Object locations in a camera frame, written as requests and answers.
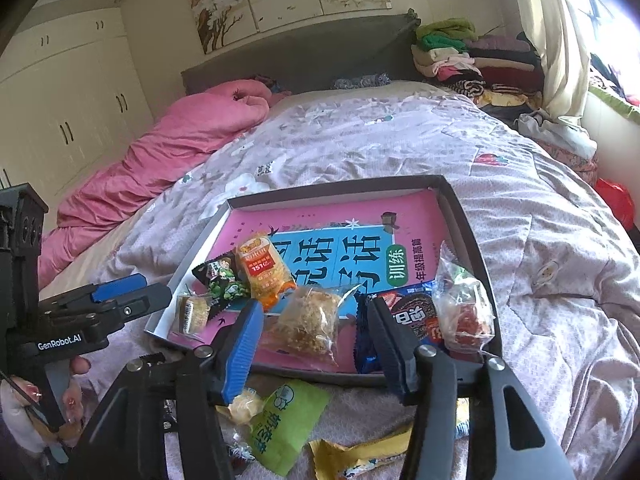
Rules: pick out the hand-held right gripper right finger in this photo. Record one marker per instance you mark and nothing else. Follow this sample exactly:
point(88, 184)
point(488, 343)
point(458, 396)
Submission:
point(395, 355)

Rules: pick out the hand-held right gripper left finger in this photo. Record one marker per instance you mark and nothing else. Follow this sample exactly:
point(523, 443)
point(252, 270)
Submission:
point(240, 355)

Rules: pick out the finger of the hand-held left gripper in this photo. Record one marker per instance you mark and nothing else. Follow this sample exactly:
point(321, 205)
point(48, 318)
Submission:
point(142, 302)
point(117, 287)

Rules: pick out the small clear cake packet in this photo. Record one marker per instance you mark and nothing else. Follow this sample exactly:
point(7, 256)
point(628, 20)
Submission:
point(191, 312)

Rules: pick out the blue sandwich cookie packet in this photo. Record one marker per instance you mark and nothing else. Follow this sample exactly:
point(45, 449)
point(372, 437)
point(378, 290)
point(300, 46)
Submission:
point(425, 315)

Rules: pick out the dark green pea packet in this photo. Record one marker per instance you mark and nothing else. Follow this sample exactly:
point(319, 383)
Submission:
point(222, 285)

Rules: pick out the clear floss cake packet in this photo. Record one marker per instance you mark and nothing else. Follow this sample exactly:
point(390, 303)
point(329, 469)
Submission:
point(310, 325)

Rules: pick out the clear packet red snack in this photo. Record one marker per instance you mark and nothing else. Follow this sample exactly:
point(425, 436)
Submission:
point(462, 310)

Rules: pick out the orange biscuit packet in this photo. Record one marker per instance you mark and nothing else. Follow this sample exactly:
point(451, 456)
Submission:
point(262, 270)

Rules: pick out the shallow grey cardboard box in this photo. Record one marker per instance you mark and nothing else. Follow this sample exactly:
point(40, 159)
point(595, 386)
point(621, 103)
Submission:
point(465, 220)

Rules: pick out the person's left hand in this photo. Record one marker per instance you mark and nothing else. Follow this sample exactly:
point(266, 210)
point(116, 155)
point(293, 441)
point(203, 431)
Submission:
point(72, 400)

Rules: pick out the pale yellow small snack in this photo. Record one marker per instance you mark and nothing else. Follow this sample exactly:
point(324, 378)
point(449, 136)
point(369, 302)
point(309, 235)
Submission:
point(245, 407)

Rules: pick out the green snack packet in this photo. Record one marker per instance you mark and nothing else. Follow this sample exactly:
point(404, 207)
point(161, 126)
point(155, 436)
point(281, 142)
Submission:
point(287, 425)

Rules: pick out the blue white snack packet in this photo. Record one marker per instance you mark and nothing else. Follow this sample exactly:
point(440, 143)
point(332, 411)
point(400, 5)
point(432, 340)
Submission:
point(461, 420)

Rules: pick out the gold snack packet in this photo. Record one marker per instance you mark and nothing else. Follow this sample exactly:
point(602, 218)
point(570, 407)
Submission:
point(350, 452)

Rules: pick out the pink duvet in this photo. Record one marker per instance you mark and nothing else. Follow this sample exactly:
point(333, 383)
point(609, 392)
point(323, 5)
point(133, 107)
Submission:
point(160, 150)

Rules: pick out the pink workbook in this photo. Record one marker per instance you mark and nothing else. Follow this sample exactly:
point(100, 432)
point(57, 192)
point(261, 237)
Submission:
point(320, 220)

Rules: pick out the cream wardrobe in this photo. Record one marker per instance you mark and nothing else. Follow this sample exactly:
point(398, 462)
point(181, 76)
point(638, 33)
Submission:
point(65, 95)

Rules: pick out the floral lilac quilt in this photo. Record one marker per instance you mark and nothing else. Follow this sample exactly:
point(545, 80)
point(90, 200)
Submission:
point(540, 220)

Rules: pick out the dark patterned pillow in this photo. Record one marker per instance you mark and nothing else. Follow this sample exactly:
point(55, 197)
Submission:
point(362, 81)
point(270, 85)

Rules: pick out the floral pink bedsheet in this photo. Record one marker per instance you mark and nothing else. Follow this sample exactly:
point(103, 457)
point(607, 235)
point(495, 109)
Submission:
point(575, 162)

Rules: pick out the red plastic bag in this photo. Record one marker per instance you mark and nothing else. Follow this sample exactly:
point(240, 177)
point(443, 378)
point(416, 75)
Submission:
point(616, 202)

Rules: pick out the grey headboard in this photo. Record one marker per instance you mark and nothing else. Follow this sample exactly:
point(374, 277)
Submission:
point(310, 55)

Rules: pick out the pile of folded clothes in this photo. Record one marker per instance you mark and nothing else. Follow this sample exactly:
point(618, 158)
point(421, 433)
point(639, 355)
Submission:
point(480, 65)

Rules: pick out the green sill cloth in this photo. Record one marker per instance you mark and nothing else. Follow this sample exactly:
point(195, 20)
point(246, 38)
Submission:
point(615, 105)

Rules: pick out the cream curtain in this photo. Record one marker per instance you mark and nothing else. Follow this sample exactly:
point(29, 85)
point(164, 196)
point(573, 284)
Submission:
point(560, 60)

